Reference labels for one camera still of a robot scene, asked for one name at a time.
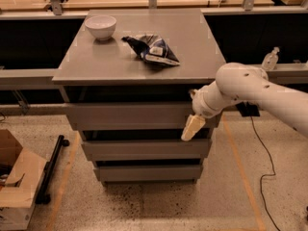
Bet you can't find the white ceramic bowl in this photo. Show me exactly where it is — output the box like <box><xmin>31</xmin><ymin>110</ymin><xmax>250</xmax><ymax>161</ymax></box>
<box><xmin>85</xmin><ymin>15</ymin><xmax>116</xmax><ymax>40</ymax></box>

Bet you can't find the black power box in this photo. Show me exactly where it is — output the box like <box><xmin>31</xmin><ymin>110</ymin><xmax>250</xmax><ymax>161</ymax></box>
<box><xmin>236</xmin><ymin>102</ymin><xmax>260</xmax><ymax>117</ymax></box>

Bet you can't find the open cardboard box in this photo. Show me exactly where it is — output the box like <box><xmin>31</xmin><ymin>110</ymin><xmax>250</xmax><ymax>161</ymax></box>
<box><xmin>0</xmin><ymin>129</ymin><xmax>46</xmax><ymax>231</ymax></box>

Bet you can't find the clear sanitizer pump bottle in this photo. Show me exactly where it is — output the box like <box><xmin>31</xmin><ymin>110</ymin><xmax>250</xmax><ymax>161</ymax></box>
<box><xmin>262</xmin><ymin>47</ymin><xmax>280</xmax><ymax>71</ymax></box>

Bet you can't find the black floor cable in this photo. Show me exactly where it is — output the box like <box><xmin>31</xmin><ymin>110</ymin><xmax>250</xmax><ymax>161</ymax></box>
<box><xmin>249</xmin><ymin>114</ymin><xmax>282</xmax><ymax>231</ymax></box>

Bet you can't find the blue white chip bag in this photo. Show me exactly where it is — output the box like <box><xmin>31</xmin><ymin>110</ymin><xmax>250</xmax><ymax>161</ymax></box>
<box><xmin>121</xmin><ymin>34</ymin><xmax>180</xmax><ymax>66</ymax></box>

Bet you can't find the grey metal rail frame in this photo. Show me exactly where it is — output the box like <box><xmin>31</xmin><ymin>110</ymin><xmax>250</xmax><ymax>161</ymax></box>
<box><xmin>0</xmin><ymin>0</ymin><xmax>308</xmax><ymax>91</ymax></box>

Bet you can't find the grey drawer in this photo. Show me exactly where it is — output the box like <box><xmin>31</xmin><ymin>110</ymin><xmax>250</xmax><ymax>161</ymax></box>
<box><xmin>93</xmin><ymin>165</ymin><xmax>203</xmax><ymax>182</ymax></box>
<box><xmin>82</xmin><ymin>139</ymin><xmax>212</xmax><ymax>161</ymax></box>
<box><xmin>63</xmin><ymin>100</ymin><xmax>225</xmax><ymax>132</ymax></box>

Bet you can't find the black metal bar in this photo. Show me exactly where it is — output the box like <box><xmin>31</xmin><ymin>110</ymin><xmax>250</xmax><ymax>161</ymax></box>
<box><xmin>36</xmin><ymin>135</ymin><xmax>70</xmax><ymax>204</ymax></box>

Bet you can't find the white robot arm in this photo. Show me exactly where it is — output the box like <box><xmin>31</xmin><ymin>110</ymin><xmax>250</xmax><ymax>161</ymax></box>
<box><xmin>181</xmin><ymin>63</ymin><xmax>308</xmax><ymax>141</ymax></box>

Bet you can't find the grey middle drawer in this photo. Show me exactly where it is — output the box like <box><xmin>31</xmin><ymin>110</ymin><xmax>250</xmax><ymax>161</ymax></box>
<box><xmin>82</xmin><ymin>139</ymin><xmax>212</xmax><ymax>161</ymax></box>

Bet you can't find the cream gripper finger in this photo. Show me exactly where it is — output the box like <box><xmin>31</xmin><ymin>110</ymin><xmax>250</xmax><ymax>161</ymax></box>
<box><xmin>181</xmin><ymin>115</ymin><xmax>205</xmax><ymax>141</ymax></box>

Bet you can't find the grey drawer cabinet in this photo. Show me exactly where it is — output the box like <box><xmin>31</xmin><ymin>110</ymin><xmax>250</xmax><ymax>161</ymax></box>
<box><xmin>53</xmin><ymin>9</ymin><xmax>225</xmax><ymax>169</ymax></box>

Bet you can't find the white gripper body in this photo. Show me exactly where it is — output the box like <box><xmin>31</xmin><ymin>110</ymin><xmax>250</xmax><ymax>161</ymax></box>
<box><xmin>190</xmin><ymin>88</ymin><xmax>221</xmax><ymax>118</ymax></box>

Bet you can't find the grey top drawer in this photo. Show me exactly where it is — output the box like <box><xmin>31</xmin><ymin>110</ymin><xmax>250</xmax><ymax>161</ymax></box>
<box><xmin>63</xmin><ymin>100</ymin><xmax>225</xmax><ymax>132</ymax></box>

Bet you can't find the grey bottom drawer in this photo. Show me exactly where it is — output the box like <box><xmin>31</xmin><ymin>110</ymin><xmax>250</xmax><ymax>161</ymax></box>
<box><xmin>93</xmin><ymin>165</ymin><xmax>203</xmax><ymax>182</ymax></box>

